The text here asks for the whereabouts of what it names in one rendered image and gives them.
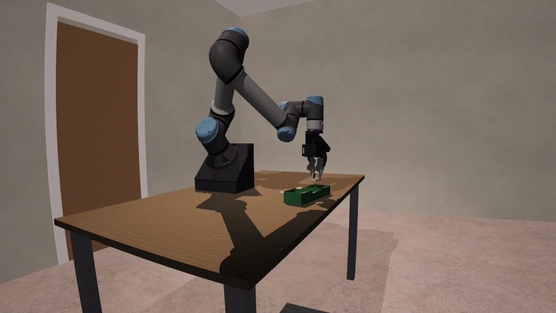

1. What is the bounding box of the green three-compartment bin rack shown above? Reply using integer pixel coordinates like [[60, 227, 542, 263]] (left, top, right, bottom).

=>
[[284, 184, 330, 205]]

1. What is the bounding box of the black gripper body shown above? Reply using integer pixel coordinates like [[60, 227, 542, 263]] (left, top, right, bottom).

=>
[[302, 130, 325, 158]]

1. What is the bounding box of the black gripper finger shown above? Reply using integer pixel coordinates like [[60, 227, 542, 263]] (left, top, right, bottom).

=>
[[315, 151, 327, 180], [307, 157, 316, 179]]

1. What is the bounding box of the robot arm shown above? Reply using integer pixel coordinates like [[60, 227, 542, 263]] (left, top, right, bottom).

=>
[[195, 27, 324, 169]]

